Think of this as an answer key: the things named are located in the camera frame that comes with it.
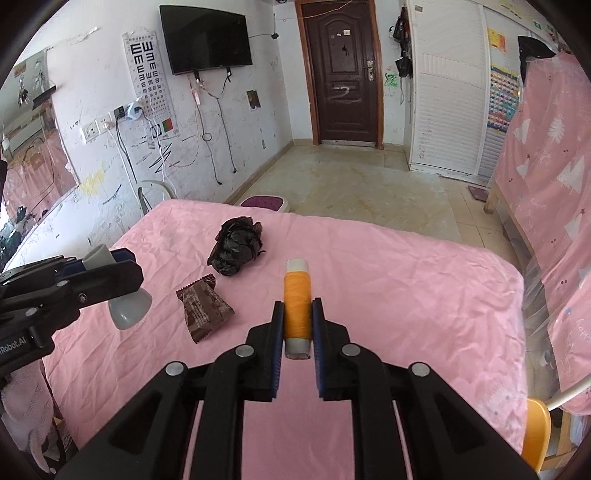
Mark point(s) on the eye chart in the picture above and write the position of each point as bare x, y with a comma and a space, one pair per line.
150, 78

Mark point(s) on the white wall socket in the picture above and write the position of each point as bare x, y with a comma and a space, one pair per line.
90, 131

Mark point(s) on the wooden bed frame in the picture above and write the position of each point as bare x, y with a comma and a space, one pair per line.
491, 198

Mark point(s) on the orange thread spool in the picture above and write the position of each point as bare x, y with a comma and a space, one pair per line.
298, 304

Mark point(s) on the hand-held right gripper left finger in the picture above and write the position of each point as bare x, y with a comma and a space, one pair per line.
278, 350

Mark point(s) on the black television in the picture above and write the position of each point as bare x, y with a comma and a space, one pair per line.
207, 39

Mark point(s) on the wall mirror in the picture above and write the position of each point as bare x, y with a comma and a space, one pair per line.
27, 161

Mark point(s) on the blue and white charger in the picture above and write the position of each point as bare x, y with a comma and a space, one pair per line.
135, 112

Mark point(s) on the black cloth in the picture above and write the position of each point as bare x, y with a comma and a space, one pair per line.
535, 48

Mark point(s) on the white metal frame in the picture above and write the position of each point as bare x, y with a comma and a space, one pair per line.
568, 397

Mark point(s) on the crumpled black plastic bag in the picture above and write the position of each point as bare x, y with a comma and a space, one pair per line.
235, 249

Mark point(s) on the orange chair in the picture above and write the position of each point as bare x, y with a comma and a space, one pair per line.
535, 434

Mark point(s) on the pink lace cloth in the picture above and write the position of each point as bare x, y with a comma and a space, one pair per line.
23, 415

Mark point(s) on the yellow poster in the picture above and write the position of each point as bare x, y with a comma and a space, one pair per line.
497, 39

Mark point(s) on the pink bed sheet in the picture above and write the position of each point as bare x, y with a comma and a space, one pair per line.
392, 300

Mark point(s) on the black hanging bag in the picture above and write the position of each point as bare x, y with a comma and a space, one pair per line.
401, 41

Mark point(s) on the grey plastic cone spool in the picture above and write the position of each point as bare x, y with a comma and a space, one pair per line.
129, 309

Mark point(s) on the purple floor mat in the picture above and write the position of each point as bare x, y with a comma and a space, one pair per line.
479, 193

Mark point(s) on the white louvred wardrobe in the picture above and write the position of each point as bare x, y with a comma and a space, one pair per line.
443, 115

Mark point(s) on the colourful wall chart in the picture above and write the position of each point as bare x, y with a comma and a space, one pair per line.
503, 99

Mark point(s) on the brown snack wrapper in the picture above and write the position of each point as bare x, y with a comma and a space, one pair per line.
203, 309

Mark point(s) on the dark brown door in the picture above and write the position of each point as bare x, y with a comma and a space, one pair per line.
344, 78

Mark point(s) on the white plastic chair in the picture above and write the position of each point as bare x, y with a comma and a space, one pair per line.
154, 189

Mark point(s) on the pink printed curtain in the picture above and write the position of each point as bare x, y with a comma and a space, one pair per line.
554, 161

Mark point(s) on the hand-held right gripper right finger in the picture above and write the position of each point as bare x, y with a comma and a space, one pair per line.
317, 355

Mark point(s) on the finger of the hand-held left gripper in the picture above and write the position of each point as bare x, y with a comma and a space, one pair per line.
106, 281
123, 255

